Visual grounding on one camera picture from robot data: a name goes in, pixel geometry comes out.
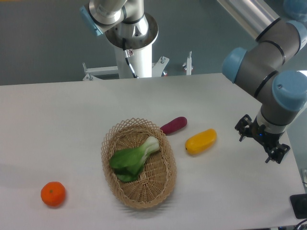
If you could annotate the orange tangerine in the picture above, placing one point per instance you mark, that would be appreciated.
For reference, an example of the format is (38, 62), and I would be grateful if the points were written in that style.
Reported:
(53, 194)

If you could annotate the white metal mounting frame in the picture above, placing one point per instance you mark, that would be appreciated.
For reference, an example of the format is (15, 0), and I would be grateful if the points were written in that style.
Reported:
(158, 69)

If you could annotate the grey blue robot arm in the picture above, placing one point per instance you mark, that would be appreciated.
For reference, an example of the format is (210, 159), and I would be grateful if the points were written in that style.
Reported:
(283, 95)

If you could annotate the purple sweet potato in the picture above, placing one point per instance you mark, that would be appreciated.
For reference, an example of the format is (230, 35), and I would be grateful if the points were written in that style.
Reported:
(174, 125)

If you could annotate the yellow mango fruit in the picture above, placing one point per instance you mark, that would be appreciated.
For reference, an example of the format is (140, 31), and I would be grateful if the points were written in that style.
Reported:
(201, 141)

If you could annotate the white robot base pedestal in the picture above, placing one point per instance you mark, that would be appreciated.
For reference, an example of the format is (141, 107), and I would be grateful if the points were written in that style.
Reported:
(132, 44)

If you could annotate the woven wicker basket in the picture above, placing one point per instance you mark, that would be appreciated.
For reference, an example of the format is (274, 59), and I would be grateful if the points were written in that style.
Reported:
(158, 177)

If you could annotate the blue bag in background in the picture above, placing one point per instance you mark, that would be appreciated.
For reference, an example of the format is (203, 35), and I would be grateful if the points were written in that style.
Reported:
(297, 9)

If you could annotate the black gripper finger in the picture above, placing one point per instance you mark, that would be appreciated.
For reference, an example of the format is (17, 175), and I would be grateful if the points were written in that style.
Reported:
(277, 153)
(243, 127)

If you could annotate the green bok choy vegetable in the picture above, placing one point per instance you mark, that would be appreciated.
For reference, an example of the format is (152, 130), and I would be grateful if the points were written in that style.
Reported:
(128, 163)

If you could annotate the black device at table edge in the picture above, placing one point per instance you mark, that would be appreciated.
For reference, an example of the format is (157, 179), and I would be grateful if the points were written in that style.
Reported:
(299, 205)

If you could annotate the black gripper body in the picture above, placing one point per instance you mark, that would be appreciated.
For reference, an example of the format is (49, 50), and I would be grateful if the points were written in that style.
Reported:
(269, 141)

